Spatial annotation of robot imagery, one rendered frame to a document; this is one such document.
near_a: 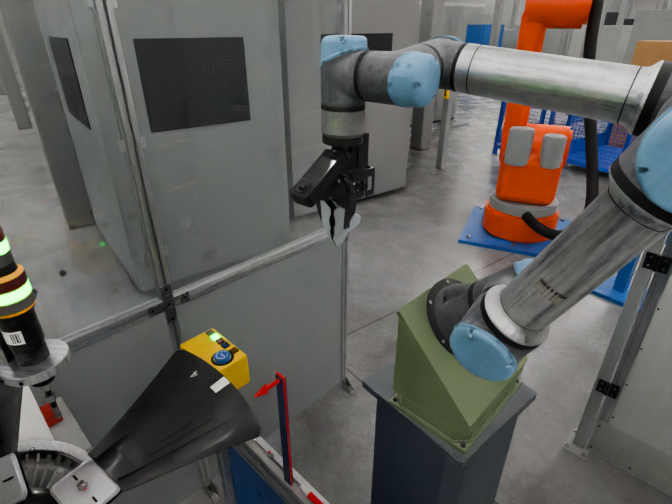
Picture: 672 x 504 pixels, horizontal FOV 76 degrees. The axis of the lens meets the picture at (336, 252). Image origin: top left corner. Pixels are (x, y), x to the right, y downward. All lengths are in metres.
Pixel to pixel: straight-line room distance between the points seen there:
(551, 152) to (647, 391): 2.31
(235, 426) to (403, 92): 0.60
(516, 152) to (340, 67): 3.38
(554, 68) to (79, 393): 1.46
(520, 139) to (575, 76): 3.29
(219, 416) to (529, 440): 1.90
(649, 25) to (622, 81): 10.22
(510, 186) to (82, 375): 3.55
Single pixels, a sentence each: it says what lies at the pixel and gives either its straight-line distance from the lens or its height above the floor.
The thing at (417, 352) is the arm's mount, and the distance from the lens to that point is 0.95.
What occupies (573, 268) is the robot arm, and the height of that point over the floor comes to 1.51.
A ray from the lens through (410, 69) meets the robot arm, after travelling 0.66.
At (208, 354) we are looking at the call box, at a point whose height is 1.07.
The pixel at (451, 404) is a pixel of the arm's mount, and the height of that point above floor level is 1.11.
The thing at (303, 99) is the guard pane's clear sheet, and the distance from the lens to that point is 1.68.
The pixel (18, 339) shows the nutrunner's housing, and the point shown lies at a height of 1.49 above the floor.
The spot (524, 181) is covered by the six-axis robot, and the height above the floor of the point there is 0.59.
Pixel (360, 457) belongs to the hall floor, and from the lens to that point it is 2.25.
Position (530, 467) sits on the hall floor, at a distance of 2.39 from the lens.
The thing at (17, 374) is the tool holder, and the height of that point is 1.45.
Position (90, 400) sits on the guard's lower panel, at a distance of 1.61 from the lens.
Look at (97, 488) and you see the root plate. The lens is 0.79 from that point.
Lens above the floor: 1.80
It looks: 28 degrees down
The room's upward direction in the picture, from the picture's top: straight up
